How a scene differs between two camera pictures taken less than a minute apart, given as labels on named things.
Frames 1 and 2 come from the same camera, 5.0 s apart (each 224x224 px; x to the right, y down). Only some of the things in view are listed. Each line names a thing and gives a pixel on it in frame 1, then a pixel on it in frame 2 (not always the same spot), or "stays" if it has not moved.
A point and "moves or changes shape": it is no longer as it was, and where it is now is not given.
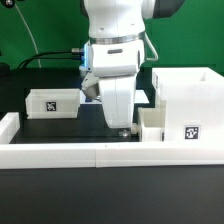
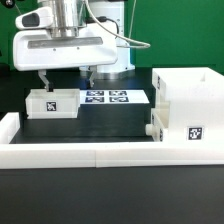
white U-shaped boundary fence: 21,155 stays
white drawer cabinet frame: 193,103 stays
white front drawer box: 153,121 moves or changes shape
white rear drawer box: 54,103 stays
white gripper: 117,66 -> 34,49
